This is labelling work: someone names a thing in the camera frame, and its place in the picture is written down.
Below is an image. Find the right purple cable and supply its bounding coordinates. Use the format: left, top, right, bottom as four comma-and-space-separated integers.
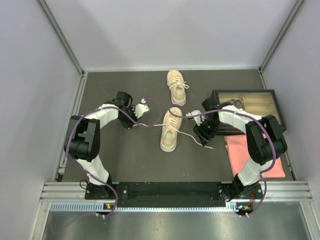
168, 104, 278, 218

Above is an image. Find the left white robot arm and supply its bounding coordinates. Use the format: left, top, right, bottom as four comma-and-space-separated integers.
64, 91, 142, 199

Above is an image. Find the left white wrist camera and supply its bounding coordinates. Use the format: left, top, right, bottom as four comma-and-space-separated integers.
134, 98, 150, 119

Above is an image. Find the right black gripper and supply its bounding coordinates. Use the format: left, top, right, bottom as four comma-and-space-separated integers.
193, 118, 221, 146

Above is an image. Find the grey slotted cable duct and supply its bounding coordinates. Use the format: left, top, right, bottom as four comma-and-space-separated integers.
49, 201, 118, 212

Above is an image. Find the white shoelace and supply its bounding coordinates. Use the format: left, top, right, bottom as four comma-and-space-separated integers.
129, 117, 216, 151

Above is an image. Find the pink folded cloth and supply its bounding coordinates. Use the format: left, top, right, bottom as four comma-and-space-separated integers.
224, 135, 286, 179

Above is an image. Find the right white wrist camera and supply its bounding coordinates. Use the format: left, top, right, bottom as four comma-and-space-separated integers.
185, 110, 206, 126

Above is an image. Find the dark framed display box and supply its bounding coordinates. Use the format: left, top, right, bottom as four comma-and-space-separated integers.
211, 89, 287, 132

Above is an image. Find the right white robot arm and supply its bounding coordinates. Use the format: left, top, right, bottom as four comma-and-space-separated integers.
189, 98, 288, 201

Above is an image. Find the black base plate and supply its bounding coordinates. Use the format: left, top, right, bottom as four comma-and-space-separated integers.
84, 181, 266, 208

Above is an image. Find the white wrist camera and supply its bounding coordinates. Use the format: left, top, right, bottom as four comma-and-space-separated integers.
185, 110, 206, 126
134, 98, 150, 119

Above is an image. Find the beige lace sneaker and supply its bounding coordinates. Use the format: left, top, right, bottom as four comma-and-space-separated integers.
160, 107, 183, 153
166, 69, 190, 106

